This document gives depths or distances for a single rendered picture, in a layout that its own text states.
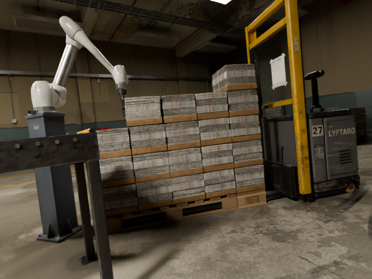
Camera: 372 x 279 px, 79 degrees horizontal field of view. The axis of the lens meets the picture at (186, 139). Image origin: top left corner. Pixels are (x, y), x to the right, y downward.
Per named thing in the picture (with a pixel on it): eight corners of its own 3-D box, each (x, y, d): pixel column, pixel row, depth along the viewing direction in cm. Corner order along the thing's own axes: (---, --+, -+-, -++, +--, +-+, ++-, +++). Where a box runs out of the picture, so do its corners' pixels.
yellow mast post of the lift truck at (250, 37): (257, 177, 268) (244, 28, 259) (264, 176, 270) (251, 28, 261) (262, 179, 259) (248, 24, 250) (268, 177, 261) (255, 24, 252)
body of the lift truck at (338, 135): (269, 184, 269) (264, 117, 265) (308, 177, 281) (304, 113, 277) (315, 201, 201) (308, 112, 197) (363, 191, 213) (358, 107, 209)
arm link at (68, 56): (35, 103, 191) (47, 106, 213) (55, 110, 194) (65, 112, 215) (66, 19, 192) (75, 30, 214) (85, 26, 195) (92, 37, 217)
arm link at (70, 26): (81, 26, 183) (86, 33, 196) (64, 9, 181) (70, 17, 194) (70, 37, 182) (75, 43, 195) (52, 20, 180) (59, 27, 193)
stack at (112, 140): (108, 217, 214) (97, 130, 210) (222, 197, 239) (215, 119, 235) (102, 236, 176) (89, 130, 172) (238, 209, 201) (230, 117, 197)
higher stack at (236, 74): (221, 197, 239) (210, 75, 232) (247, 192, 246) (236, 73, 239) (238, 209, 202) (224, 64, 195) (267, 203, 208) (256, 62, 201)
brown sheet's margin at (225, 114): (187, 121, 228) (187, 117, 228) (214, 119, 234) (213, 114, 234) (197, 119, 191) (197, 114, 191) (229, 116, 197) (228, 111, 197)
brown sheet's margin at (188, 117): (159, 124, 222) (159, 119, 222) (187, 121, 228) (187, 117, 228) (163, 122, 185) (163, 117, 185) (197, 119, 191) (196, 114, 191)
